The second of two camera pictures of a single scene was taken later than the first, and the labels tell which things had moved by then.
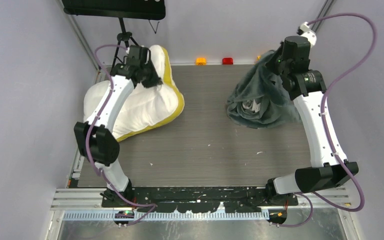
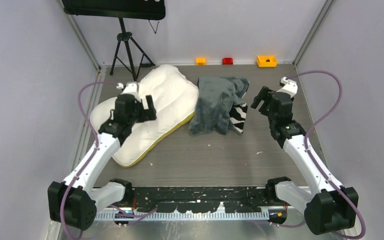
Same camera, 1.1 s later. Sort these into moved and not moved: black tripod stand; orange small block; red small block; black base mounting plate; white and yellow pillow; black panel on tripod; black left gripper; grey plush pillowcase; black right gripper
Moved: white and yellow pillow; black right gripper; black left gripper; grey plush pillowcase
Not moved: red small block; orange small block; black tripod stand; black panel on tripod; black base mounting plate
